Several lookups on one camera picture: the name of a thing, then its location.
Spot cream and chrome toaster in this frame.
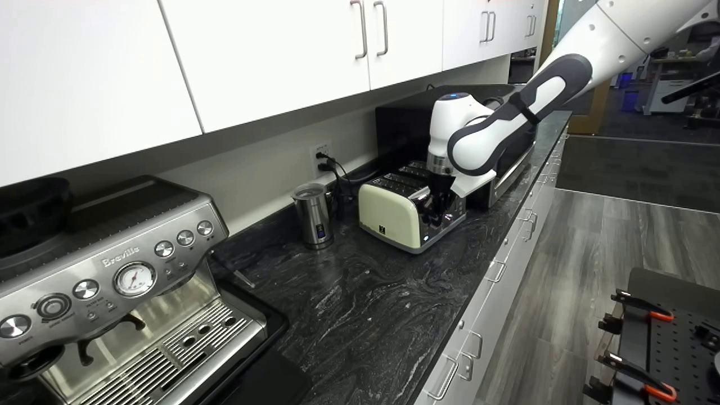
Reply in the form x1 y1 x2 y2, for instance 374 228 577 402
358 162 465 254

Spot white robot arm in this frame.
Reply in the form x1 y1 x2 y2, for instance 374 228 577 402
424 0 717 198

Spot stainless steel milk jug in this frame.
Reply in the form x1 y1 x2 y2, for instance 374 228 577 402
293 182 331 247

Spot black microwave oven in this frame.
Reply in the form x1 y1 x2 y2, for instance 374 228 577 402
374 82 545 215

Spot white upper cabinet door right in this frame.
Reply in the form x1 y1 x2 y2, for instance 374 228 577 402
365 0 442 89

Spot white cabinet door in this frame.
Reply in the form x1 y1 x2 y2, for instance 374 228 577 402
159 0 369 132
365 0 442 89

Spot white upper cabinet door middle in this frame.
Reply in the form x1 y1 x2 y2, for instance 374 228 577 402
159 0 369 132

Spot white lower cabinet drawers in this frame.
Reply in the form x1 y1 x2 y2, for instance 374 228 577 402
413 135 564 405

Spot white far upper cabinet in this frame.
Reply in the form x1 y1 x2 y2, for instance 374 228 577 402
441 0 547 71

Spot white cabinet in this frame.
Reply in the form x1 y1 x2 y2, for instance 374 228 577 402
0 0 200 186
441 0 547 71

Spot stainless steel espresso machine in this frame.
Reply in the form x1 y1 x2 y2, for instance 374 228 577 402
0 177 277 405

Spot white upper cabinet left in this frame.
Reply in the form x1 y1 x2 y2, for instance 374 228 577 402
0 0 200 186

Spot black orange clamp lower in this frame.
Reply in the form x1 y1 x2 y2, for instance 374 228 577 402
598 352 677 405

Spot black orange clamp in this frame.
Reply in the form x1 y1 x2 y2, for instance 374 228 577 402
609 291 674 324
598 352 677 405

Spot black orange clamp upper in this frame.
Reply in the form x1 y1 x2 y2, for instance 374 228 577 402
609 291 674 324

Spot dark floor mat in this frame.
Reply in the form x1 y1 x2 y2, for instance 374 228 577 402
557 138 720 212

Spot black perforated breadboard plate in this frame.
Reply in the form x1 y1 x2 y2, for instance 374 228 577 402
612 269 720 405

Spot black power plug and cable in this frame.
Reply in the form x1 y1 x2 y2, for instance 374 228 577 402
312 150 383 189

